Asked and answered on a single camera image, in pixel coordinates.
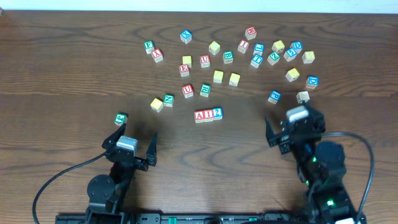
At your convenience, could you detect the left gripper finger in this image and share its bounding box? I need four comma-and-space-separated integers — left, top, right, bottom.
102, 123, 126, 150
146, 132, 158, 167

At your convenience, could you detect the blue 2 block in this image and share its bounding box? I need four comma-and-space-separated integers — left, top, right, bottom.
213, 107, 223, 121

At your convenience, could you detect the red A block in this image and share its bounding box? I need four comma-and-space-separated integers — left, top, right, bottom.
194, 110, 205, 123

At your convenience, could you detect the red i block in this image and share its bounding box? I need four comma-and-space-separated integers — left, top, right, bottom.
203, 110, 214, 122
238, 40, 249, 54

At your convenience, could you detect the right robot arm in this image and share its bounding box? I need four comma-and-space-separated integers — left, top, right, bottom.
265, 104, 358, 223

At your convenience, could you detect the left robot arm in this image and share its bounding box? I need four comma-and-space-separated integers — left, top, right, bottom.
85, 124, 157, 223

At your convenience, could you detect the green J block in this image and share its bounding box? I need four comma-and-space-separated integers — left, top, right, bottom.
114, 113, 128, 126

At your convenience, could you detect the plain white wooden block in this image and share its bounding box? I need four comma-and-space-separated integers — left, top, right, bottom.
296, 91, 310, 104

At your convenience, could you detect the blue P block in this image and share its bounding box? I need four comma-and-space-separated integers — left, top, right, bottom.
267, 90, 282, 105

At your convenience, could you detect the blue D block right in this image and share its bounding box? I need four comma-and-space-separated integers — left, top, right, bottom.
305, 76, 319, 90

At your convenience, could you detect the blue d block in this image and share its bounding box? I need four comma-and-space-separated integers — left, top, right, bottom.
305, 76, 319, 90
290, 41, 303, 54

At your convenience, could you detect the yellow 2 block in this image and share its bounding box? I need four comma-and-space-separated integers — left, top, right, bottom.
150, 98, 164, 113

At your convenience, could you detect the yellow block right middle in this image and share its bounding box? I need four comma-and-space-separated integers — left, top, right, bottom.
285, 68, 300, 82

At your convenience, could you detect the green N block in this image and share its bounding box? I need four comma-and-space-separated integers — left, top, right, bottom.
163, 95, 174, 107

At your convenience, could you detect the yellow B block far right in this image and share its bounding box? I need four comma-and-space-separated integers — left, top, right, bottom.
302, 51, 315, 64

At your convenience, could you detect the yellow block centre right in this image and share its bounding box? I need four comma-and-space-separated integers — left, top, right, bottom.
229, 73, 241, 86

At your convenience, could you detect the blue S block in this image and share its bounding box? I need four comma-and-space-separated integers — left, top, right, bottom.
284, 48, 297, 62

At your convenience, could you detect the green Z block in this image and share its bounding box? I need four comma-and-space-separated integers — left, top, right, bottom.
267, 52, 280, 65

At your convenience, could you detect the red U block lower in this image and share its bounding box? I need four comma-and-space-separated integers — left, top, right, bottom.
182, 84, 194, 98

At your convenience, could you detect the red u block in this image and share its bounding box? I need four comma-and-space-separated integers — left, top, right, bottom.
200, 55, 211, 68
182, 84, 194, 98

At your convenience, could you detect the blue D block upper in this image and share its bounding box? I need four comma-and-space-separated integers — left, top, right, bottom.
290, 41, 303, 54

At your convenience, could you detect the blue T block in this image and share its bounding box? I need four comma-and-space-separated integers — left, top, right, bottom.
251, 54, 264, 68

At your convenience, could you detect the yellow block top right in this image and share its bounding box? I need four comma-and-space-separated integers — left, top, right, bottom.
272, 40, 285, 54

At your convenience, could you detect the green R block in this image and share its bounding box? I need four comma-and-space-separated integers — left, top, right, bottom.
200, 84, 211, 98

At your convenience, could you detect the yellow block centre left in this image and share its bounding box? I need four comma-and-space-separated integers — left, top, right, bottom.
213, 70, 224, 83

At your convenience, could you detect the blue L block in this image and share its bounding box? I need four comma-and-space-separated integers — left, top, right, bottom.
253, 43, 265, 56

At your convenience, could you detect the red E block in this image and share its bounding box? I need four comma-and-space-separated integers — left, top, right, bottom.
178, 64, 190, 77

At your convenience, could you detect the green B block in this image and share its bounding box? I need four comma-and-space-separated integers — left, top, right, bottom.
223, 50, 234, 64

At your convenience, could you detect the red Y block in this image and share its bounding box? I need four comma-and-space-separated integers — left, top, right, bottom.
150, 49, 164, 63

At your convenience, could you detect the green F block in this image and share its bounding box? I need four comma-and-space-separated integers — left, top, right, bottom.
144, 40, 155, 54

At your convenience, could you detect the yellow block upper left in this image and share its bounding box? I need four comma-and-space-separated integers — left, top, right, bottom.
182, 55, 192, 68

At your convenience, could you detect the red U block upper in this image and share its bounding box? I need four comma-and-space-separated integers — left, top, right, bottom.
200, 55, 211, 68

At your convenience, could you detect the red W block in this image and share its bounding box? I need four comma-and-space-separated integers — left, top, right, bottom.
245, 26, 257, 40

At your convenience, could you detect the yellow block top centre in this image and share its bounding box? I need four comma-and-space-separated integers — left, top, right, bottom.
208, 41, 221, 55

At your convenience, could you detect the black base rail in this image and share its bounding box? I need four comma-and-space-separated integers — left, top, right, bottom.
55, 212, 368, 224

